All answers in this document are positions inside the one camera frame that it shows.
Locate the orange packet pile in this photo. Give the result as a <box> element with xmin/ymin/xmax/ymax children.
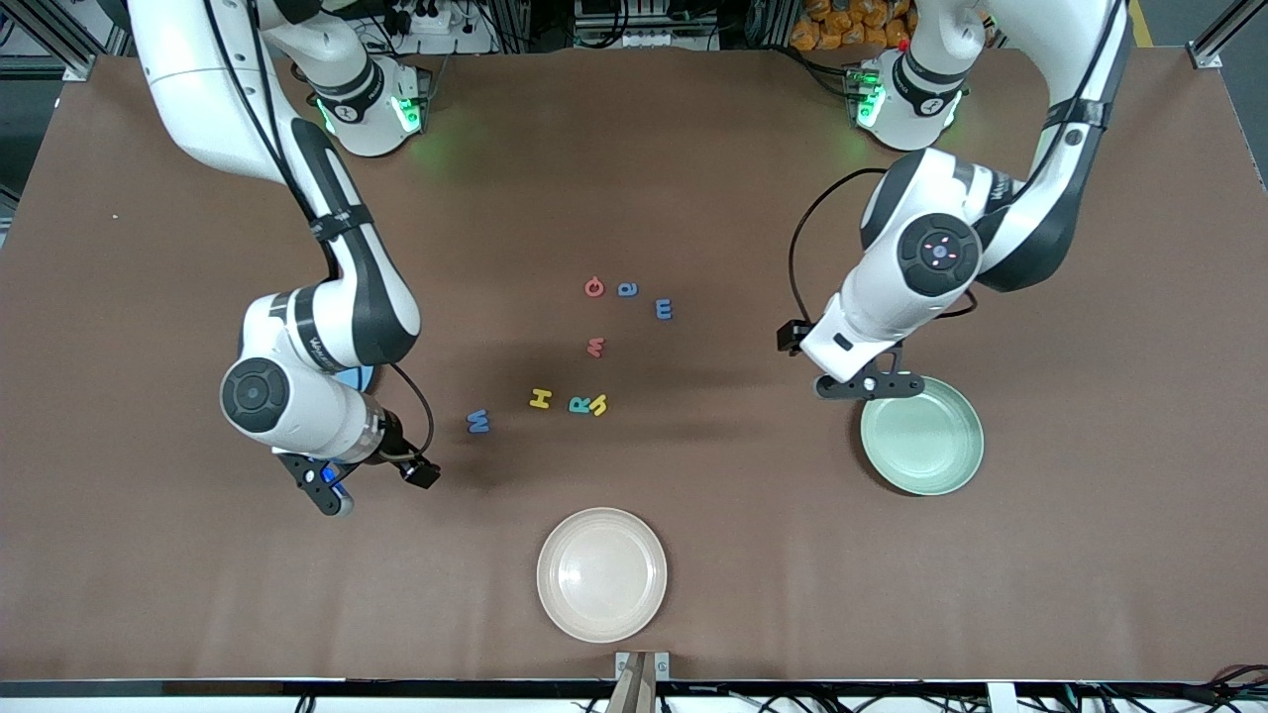
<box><xmin>790</xmin><ymin>0</ymin><xmax>912</xmax><ymax>51</ymax></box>

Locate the black equipment rack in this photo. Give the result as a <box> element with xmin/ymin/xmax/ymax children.
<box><xmin>570</xmin><ymin>0</ymin><xmax>784</xmax><ymax>52</ymax></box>

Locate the brown table cover sheet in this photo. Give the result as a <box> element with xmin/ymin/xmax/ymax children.
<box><xmin>0</xmin><ymin>48</ymin><xmax>1268</xmax><ymax>684</ymax></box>

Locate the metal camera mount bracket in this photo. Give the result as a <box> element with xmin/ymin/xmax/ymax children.
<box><xmin>615</xmin><ymin>651</ymin><xmax>671</xmax><ymax>713</ymax></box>

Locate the aluminium frame profile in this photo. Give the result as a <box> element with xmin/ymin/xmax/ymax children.
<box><xmin>0</xmin><ymin>0</ymin><xmax>135</xmax><ymax>82</ymax></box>
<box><xmin>1189</xmin><ymin>0</ymin><xmax>1268</xmax><ymax>70</ymax></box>

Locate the beige plate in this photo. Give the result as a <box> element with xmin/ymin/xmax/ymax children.
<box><xmin>536</xmin><ymin>507</ymin><xmax>669</xmax><ymax>644</ymax></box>

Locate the black table edge strip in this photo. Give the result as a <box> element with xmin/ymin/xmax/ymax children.
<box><xmin>0</xmin><ymin>677</ymin><xmax>1268</xmax><ymax>700</ymax></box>

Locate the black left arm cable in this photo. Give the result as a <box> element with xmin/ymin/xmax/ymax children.
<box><xmin>789</xmin><ymin>168</ymin><xmax>979</xmax><ymax>328</ymax></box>

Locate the white power strip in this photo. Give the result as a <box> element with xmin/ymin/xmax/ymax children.
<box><xmin>381</xmin><ymin>0</ymin><xmax>496</xmax><ymax>55</ymax></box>

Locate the green plate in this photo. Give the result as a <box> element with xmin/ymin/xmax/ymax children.
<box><xmin>860</xmin><ymin>375</ymin><xmax>986</xmax><ymax>496</ymax></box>

